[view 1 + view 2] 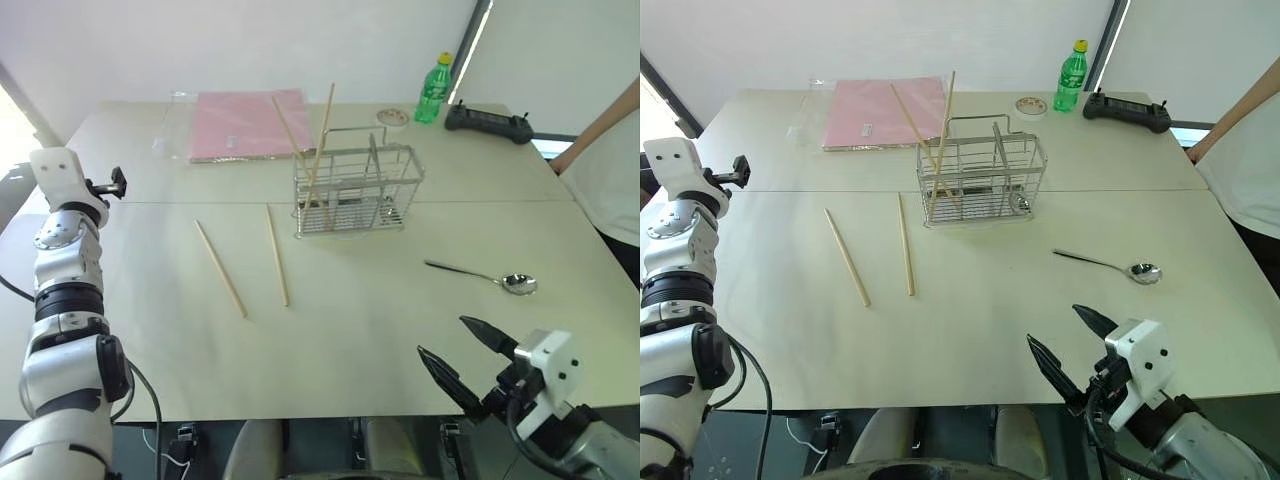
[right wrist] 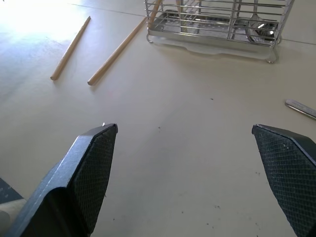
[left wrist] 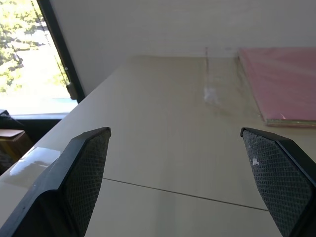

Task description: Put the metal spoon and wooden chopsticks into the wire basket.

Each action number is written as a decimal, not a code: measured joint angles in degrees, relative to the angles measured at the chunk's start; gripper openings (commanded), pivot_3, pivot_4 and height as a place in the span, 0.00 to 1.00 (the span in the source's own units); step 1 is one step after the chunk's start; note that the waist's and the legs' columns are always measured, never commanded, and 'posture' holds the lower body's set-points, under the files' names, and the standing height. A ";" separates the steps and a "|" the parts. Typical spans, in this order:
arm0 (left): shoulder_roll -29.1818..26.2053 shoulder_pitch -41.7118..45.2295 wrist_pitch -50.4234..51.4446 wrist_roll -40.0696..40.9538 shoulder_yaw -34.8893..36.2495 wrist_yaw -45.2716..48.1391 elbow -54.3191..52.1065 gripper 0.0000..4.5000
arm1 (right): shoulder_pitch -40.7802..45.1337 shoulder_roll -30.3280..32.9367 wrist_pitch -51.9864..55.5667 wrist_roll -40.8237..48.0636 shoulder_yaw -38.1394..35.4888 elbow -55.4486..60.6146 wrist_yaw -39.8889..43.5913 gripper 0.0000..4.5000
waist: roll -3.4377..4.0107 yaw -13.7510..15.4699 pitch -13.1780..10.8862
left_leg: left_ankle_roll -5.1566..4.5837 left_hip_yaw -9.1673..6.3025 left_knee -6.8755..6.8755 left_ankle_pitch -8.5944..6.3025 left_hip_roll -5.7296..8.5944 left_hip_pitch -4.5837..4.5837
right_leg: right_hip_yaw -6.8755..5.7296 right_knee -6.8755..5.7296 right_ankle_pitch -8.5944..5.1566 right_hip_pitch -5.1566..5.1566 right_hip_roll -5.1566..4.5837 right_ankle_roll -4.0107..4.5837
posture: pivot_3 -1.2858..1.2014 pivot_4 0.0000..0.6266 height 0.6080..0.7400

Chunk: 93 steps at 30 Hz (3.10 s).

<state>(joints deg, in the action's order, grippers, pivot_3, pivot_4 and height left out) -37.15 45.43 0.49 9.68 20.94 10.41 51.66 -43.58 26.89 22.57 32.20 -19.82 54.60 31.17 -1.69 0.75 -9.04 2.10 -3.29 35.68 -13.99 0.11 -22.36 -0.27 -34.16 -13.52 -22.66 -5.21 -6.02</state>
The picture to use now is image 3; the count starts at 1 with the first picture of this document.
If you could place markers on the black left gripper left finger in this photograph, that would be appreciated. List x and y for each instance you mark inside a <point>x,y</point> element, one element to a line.
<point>79,177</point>

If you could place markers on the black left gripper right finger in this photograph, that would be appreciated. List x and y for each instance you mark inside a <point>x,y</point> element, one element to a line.
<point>279,177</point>

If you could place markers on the brown cardboard box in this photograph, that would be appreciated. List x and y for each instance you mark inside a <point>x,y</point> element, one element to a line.
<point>12,143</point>

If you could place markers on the pink paper stack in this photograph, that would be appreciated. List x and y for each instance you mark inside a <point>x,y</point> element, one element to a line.
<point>284,84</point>

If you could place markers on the clear plastic container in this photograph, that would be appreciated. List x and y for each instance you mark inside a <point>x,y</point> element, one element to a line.
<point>222,81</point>

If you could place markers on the black window frame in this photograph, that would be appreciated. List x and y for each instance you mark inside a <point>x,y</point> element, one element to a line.
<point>64,51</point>

